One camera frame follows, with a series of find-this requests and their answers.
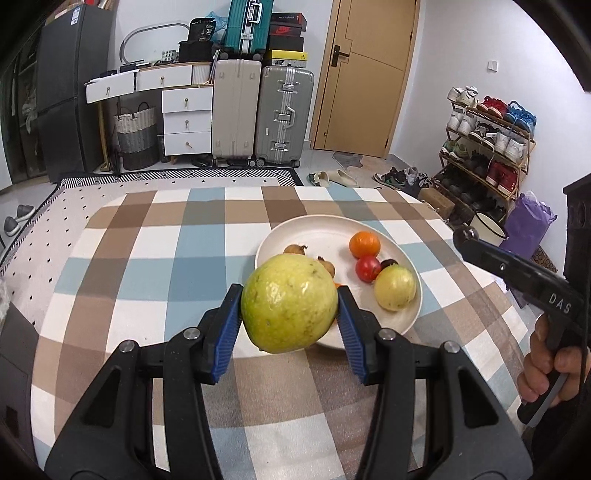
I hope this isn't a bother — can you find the shoe rack with shoes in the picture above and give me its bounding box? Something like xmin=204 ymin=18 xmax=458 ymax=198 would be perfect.
xmin=441 ymin=85 xmax=537 ymax=208

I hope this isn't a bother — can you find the large yellow-green guava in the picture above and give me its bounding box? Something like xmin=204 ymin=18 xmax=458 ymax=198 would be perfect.
xmin=240 ymin=254 xmax=339 ymax=354

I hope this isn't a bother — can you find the dark grey refrigerator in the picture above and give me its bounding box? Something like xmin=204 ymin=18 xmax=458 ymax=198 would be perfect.
xmin=36 ymin=7 xmax=116 ymax=176

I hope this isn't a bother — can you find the white enamel bucket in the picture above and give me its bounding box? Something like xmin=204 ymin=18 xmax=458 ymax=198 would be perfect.
xmin=467 ymin=211 xmax=509 ymax=247

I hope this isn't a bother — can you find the purple paper bag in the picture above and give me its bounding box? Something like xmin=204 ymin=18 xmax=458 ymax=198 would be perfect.
xmin=503 ymin=193 xmax=558 ymax=259

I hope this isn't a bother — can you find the silver suitcase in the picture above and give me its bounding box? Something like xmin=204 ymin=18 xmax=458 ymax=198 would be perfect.
xmin=254 ymin=65 xmax=315 ymax=168

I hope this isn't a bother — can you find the wooden shoe rack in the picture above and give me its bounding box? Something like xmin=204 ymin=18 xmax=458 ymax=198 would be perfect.
xmin=438 ymin=99 xmax=536 ymax=213

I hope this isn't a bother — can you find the blue plastic bag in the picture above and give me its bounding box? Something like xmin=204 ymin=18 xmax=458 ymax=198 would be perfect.
xmin=205 ymin=10 xmax=229 ymax=35

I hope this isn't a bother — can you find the wooden door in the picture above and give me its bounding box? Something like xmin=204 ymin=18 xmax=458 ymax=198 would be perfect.
xmin=308 ymin=0 xmax=421 ymax=160

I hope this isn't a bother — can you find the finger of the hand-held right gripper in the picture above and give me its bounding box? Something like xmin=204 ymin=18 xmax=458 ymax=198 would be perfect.
xmin=452 ymin=228 xmax=523 ymax=288
xmin=464 ymin=227 xmax=555 ymax=278

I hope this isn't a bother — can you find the patterned doormat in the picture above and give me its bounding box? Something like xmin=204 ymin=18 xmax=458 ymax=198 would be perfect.
xmin=531 ymin=247 xmax=557 ymax=273

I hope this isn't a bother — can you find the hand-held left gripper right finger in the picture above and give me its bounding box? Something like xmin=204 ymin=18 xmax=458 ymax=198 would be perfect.
xmin=336 ymin=285 xmax=534 ymax=480

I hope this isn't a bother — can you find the person's right hand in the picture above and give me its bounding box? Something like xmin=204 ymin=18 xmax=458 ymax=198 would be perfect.
xmin=517 ymin=316 xmax=591 ymax=407

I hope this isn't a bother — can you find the grey woven laundry basket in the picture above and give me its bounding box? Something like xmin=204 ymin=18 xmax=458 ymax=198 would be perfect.
xmin=114 ymin=105 xmax=160 ymax=171

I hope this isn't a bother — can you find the person's right forearm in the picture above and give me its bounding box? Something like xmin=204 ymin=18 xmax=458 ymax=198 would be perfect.
xmin=526 ymin=397 xmax=591 ymax=464

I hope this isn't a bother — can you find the black storage box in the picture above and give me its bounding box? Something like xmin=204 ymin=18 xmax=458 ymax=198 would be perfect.
xmin=178 ymin=41 xmax=215 ymax=63

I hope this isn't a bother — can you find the white drawer desk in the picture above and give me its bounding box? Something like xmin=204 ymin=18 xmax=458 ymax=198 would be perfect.
xmin=85 ymin=62 xmax=214 ymax=158

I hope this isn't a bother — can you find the black printed bag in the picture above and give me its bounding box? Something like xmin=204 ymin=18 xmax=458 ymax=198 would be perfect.
xmin=188 ymin=17 xmax=218 ymax=43

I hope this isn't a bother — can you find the small yellow guava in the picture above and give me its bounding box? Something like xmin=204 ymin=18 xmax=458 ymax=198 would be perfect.
xmin=374 ymin=265 xmax=417 ymax=311

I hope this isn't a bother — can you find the pile of dark shoes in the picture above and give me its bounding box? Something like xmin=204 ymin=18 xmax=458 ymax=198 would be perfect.
xmin=373 ymin=167 xmax=432 ymax=191

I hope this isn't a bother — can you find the red tomato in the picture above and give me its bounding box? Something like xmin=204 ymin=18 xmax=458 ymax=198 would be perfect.
xmin=355 ymin=255 xmax=382 ymax=282

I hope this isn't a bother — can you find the cardboard box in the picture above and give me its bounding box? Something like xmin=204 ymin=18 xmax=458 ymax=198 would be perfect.
xmin=418 ymin=187 xmax=455 ymax=217

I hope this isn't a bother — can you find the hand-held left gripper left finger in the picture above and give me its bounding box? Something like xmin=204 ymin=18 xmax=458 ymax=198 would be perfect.
xmin=44 ymin=284 xmax=244 ymax=480

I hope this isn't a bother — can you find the curved metal tube frame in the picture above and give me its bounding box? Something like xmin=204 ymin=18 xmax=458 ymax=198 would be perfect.
xmin=120 ymin=27 xmax=190 ymax=68

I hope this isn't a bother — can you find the dark glass cabinet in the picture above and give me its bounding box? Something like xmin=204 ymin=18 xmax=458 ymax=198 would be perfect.
xmin=0 ymin=46 xmax=42 ymax=185

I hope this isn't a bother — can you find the cream round plate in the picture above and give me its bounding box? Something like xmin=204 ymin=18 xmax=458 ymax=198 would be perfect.
xmin=255 ymin=215 xmax=423 ymax=350

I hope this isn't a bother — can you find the beige suitcase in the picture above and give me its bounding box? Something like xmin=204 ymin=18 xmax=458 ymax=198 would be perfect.
xmin=211 ymin=59 xmax=262 ymax=167

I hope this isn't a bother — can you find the teal suitcase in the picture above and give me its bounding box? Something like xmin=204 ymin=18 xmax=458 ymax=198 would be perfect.
xmin=224 ymin=0 xmax=274 ymax=55

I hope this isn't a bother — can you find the yellow and black shoe box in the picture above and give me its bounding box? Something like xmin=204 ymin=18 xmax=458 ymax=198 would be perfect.
xmin=263 ymin=50 xmax=308 ymax=69

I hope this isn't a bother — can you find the dotted beige rug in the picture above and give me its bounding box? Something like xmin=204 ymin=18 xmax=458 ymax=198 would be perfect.
xmin=0 ymin=167 xmax=305 ymax=296

